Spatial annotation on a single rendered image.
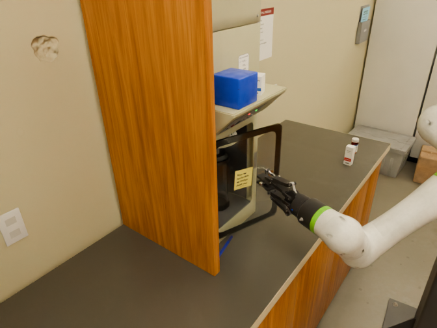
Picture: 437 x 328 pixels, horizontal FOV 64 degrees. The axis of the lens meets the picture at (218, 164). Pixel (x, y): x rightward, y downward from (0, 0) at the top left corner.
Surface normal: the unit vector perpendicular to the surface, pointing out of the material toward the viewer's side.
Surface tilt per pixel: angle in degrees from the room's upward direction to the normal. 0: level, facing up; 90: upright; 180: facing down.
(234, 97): 90
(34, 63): 88
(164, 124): 90
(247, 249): 0
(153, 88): 90
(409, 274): 0
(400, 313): 0
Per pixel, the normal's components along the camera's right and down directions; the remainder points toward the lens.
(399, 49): -0.61, 0.40
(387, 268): -0.03, -0.88
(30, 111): 0.79, 0.28
